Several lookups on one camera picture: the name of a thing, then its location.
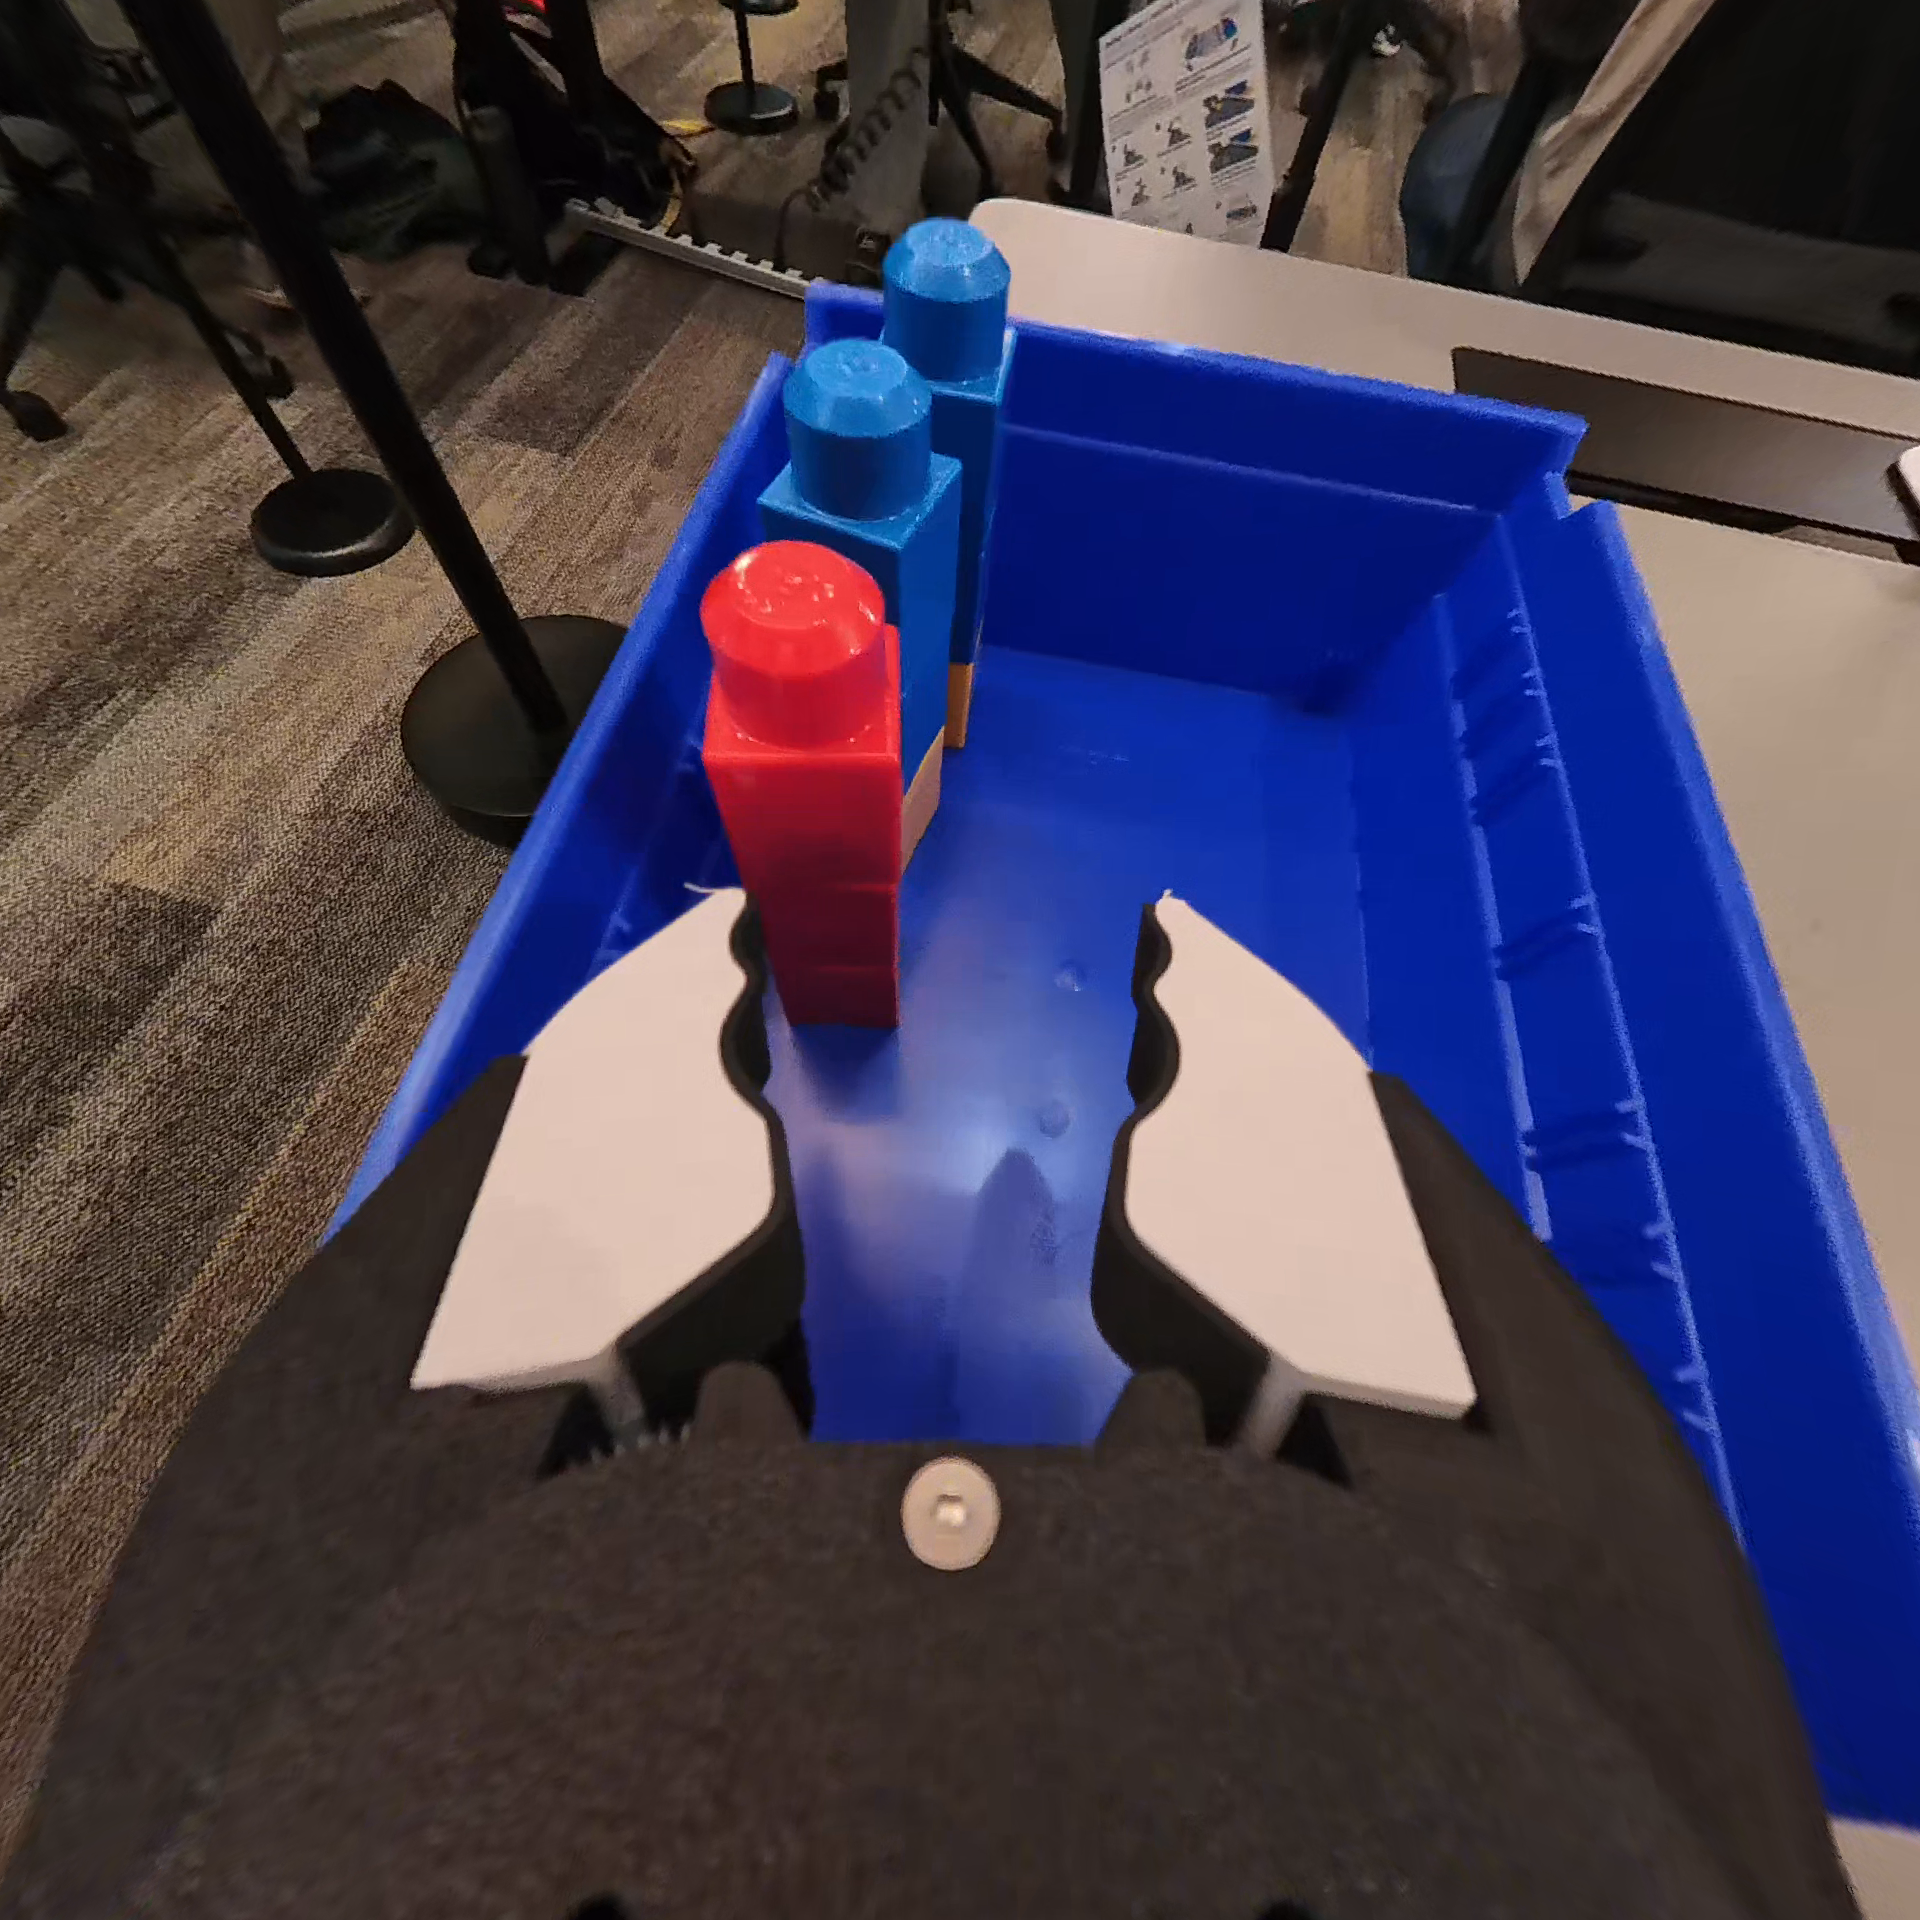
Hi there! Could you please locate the blue plastic bin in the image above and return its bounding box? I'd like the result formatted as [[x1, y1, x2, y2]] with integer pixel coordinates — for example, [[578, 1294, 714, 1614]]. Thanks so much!
[[317, 274, 1920, 1829]]

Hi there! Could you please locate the black tripod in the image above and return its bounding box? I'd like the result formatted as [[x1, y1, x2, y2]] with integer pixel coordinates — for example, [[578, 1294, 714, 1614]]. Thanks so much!
[[1257, 0, 1393, 254]]

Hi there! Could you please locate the black cable flap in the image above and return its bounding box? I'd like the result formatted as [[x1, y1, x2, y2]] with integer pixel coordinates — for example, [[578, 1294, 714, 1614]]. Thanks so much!
[[1456, 353, 1920, 550]]

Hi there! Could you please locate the grey floor rail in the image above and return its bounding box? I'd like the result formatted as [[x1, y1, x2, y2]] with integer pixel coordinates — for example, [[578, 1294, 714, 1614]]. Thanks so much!
[[560, 202, 817, 305]]

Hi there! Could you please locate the printed instruction flyer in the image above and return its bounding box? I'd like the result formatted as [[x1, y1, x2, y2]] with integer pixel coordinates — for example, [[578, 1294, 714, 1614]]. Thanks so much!
[[1105, 0, 1272, 241]]

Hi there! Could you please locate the cluster of block towers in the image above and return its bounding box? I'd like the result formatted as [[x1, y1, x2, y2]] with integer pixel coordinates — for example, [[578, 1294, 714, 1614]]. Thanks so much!
[[704, 220, 1010, 1034]]

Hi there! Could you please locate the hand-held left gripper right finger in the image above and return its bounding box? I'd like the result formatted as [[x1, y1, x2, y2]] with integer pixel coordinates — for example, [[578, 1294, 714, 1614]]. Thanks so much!
[[1097, 887, 1484, 1464]]

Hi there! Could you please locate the black office chair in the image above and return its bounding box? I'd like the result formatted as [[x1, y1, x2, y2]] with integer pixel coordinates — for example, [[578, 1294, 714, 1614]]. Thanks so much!
[[1403, 0, 1920, 374]]

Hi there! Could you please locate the black backpack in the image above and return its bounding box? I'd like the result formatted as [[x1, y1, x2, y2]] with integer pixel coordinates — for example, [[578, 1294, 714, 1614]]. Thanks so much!
[[304, 81, 484, 260]]

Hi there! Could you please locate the black stand pole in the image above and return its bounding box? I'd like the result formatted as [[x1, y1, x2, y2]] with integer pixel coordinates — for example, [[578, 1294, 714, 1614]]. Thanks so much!
[[124, 0, 630, 839], [0, 147, 418, 579]]

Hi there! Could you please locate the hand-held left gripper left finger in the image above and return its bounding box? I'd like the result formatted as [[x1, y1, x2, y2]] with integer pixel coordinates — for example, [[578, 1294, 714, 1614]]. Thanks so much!
[[407, 887, 811, 1448]]

